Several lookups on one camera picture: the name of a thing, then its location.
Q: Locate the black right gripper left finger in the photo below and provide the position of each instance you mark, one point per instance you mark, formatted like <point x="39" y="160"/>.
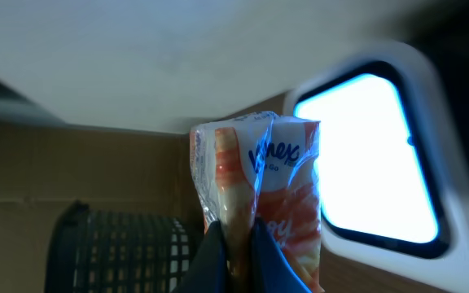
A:
<point x="208" y="270"/>

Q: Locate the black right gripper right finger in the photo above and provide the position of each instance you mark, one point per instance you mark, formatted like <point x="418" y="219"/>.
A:
<point x="270" y="271"/>

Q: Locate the small orange tissue pack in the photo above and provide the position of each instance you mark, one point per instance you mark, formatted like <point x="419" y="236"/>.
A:
<point x="261" y="166"/>

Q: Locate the white barcode scanner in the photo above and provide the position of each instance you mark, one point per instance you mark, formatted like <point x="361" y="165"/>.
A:
<point x="394" y="160"/>

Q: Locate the grey plastic shopping basket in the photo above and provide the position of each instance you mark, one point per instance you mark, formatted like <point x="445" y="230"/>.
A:
<point x="99" y="251"/>

